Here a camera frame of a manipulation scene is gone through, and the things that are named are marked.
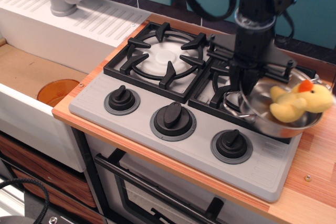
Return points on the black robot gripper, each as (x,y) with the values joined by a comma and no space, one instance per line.
(252,55)

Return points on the stainless steel pot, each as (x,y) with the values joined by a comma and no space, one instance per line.
(254,108)

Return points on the yellow stuffed duck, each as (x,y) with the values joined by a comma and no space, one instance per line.
(289,106)

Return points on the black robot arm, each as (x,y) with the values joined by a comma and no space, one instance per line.
(258,15)

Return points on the black right stove knob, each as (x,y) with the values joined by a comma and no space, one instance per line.
(231,147)

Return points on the black stove knob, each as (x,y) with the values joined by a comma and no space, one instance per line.
(121,101)
(173,122)
(231,147)

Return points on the grey toy stove top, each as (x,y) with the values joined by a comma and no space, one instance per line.
(262,175)

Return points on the black middle stove knob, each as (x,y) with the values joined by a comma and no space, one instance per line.
(173,122)

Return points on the black left stove knob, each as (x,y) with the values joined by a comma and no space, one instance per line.
(121,101)

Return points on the black right burner grate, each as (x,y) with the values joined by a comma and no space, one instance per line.
(208,97)

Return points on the black burner grate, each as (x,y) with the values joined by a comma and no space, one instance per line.
(208,97)
(160,63)

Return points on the black left burner grate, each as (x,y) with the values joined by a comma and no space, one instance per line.
(160,63)

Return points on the toy oven door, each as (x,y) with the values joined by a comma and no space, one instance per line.
(139,206)

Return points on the orange plastic plate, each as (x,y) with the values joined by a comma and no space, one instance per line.
(52,93)

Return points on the white toy sink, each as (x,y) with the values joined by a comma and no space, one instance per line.
(38,48)

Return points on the wooden drawer fronts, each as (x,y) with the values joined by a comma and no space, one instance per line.
(68,189)

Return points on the black oven door handle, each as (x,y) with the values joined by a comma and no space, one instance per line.
(112,164)

